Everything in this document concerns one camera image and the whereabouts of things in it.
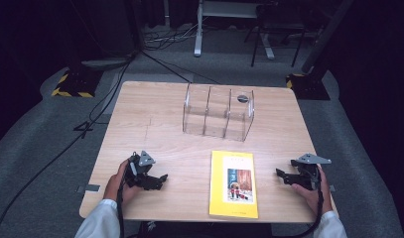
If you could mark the yellow black striped stand base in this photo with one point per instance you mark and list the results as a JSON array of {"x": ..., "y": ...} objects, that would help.
[
  {"x": 308, "y": 87},
  {"x": 77, "y": 84}
]

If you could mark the yellow book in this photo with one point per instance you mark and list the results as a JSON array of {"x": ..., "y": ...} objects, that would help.
[{"x": 233, "y": 185}]

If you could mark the person's left hand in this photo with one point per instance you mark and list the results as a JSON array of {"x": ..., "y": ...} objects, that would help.
[{"x": 114, "y": 185}]

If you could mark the grey slanted metal pole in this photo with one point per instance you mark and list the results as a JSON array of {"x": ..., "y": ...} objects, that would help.
[{"x": 327, "y": 34}]

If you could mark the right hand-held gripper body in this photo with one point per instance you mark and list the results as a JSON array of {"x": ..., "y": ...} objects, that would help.
[{"x": 309, "y": 170}]

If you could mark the grey round table grommet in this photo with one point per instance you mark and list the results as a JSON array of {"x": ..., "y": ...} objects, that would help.
[{"x": 242, "y": 98}]

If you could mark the grey tape piece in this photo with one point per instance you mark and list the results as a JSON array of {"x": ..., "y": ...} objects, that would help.
[{"x": 90, "y": 188}]

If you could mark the black metal chair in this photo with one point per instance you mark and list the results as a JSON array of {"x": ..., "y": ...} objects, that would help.
[{"x": 279, "y": 23}]

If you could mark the person's right hand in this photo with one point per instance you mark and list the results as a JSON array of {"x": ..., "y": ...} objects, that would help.
[{"x": 313, "y": 196}]

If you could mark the white desk frame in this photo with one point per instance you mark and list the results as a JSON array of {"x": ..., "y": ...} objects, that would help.
[{"x": 199, "y": 33}]

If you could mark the clear acrylic book rack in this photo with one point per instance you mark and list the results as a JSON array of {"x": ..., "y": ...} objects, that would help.
[{"x": 219, "y": 114}]

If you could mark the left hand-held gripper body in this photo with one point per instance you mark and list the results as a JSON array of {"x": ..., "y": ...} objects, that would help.
[{"x": 146, "y": 159}]

